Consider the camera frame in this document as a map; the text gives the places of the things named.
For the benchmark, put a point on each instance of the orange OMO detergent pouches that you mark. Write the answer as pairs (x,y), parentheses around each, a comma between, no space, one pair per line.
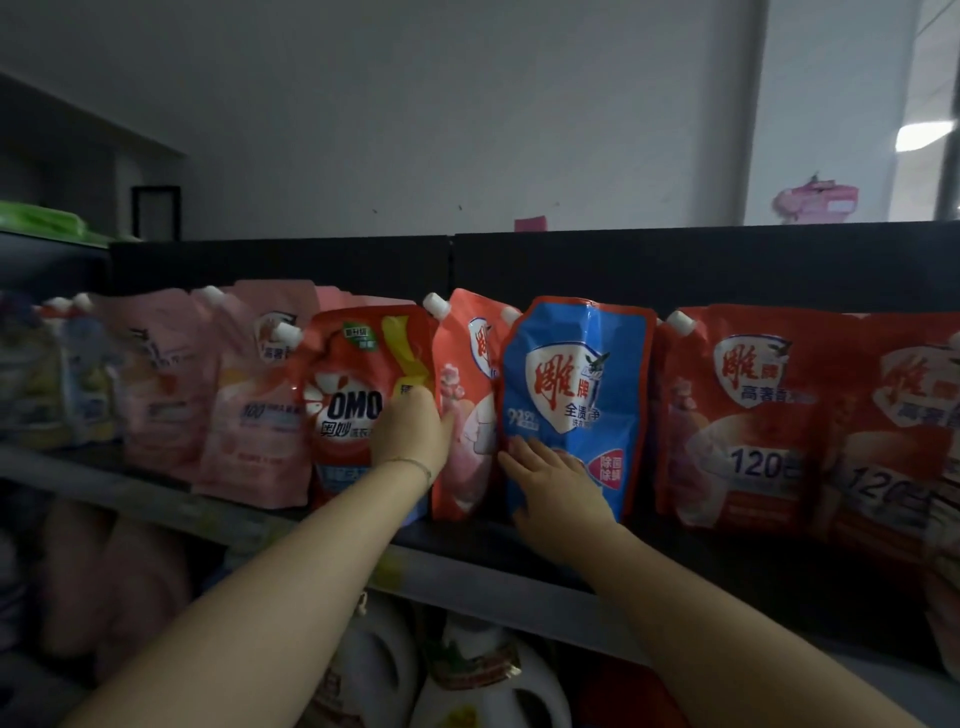
(337,352)

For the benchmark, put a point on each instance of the dark metal shelf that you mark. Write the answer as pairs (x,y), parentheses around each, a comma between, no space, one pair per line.
(675,262)

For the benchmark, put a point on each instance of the person's left forearm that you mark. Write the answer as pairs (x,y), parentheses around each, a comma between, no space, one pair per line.
(247,615)

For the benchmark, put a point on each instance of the yellow price label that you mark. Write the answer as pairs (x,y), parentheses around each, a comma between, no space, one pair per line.
(388,574)

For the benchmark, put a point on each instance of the person's right forearm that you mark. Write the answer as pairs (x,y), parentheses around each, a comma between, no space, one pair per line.
(735,645)

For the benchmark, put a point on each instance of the white detergent jug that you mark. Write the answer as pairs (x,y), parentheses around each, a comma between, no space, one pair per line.
(480,675)
(375,667)

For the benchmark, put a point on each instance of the blue Diao detergent pouch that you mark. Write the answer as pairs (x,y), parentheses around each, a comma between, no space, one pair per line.
(577,360)

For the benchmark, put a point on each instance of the person's left hand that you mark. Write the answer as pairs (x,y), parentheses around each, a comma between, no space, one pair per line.
(412,435)

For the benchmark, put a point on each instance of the flat green pack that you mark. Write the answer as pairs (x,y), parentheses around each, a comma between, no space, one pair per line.
(45,221)

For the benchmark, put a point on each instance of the person's right hand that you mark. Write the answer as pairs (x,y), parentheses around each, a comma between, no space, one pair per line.
(562,502)

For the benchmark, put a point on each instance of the ceiling light panel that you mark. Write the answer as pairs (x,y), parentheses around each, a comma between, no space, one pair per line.
(924,136)

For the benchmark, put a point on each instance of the grey vertical pole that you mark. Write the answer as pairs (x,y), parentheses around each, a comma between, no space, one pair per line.
(951,187)

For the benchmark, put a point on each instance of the pink bagged item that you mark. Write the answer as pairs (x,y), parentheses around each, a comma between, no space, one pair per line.
(816,202)

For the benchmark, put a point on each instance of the pink sticky note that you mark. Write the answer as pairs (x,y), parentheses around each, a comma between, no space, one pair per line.
(531,223)

